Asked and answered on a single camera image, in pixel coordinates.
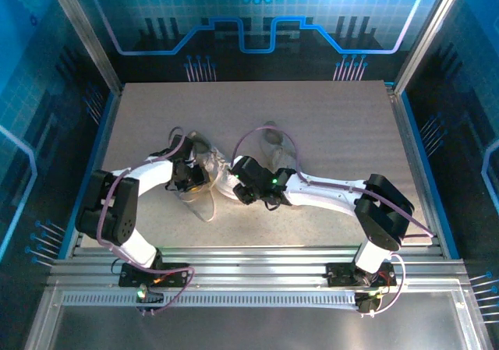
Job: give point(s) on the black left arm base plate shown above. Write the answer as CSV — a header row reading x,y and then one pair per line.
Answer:
x,y
132,276

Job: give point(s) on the steel front plate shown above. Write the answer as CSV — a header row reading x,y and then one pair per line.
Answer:
x,y
253,330

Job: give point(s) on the aluminium front rail frame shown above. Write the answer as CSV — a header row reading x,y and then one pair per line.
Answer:
x,y
253,266

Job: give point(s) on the black connector module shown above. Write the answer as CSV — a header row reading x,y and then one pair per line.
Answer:
x,y
150,297
366,305

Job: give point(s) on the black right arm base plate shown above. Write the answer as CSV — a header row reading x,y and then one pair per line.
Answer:
x,y
339,274

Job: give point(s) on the white sneaker with grey lining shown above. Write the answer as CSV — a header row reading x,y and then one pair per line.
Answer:
x,y
273,135
218,167

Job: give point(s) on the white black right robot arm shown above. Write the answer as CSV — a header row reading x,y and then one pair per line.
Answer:
x,y
327,192

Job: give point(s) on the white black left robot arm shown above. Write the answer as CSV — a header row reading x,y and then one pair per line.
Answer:
x,y
148,174

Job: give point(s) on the aluminium side rail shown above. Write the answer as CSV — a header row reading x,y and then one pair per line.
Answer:
x,y
399,112

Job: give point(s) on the aluminium corner post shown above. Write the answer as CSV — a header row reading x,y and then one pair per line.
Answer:
x,y
429,34
83,34

